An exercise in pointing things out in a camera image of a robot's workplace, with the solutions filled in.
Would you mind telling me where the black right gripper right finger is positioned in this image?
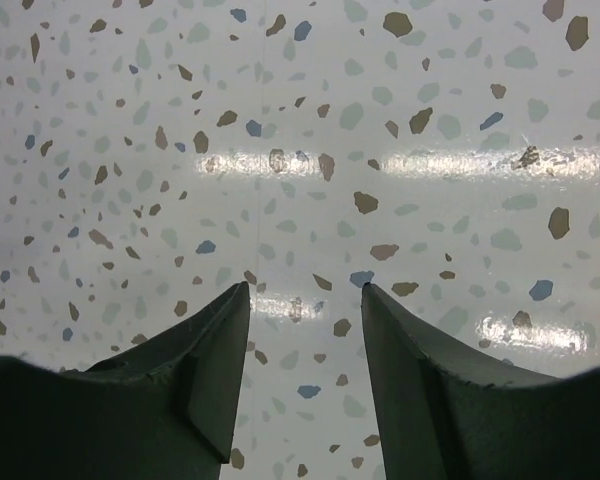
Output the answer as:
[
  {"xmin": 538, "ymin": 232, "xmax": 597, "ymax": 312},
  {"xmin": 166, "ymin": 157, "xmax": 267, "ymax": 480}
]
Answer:
[{"xmin": 361, "ymin": 283, "xmax": 600, "ymax": 479}]

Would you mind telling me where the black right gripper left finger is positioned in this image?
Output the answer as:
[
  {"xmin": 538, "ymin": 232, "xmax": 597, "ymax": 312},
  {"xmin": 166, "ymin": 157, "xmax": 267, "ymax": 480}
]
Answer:
[{"xmin": 0, "ymin": 282, "xmax": 250, "ymax": 479}]

